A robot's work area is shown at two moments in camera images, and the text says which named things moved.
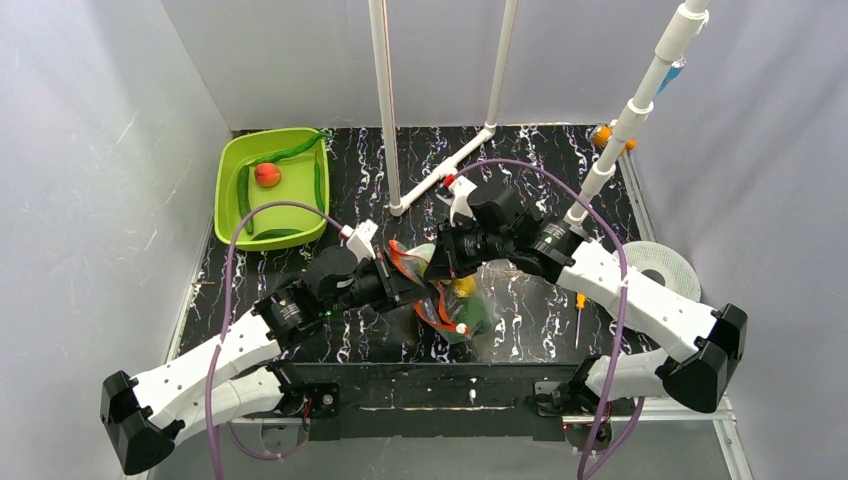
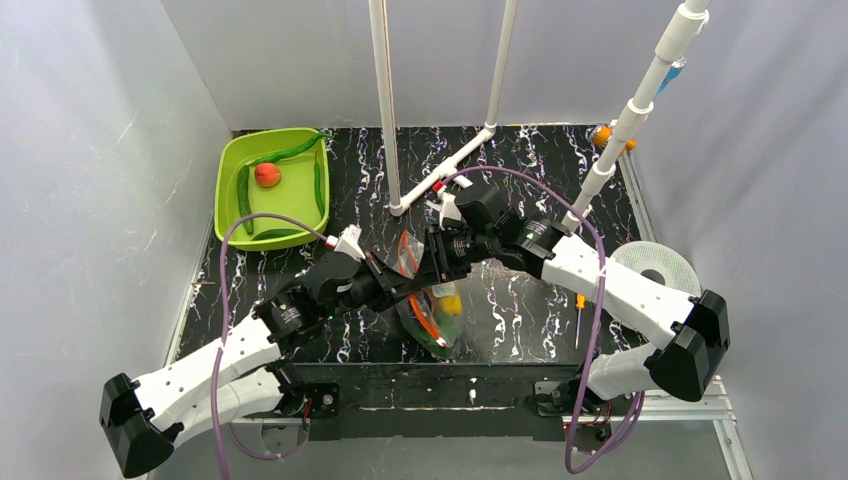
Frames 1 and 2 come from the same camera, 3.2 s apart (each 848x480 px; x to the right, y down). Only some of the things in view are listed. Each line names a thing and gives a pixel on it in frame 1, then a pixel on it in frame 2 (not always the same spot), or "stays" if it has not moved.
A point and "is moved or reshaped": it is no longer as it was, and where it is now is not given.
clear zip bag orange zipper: [455, 308] is moved or reshaped
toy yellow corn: [464, 287] → [451, 304]
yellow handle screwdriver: [580, 303] stays
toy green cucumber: [244, 197] stays
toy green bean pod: [318, 187] stays
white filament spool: [676, 269] stays
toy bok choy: [471, 312] → [449, 329]
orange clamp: [603, 134] stays
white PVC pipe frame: [678, 38] stays
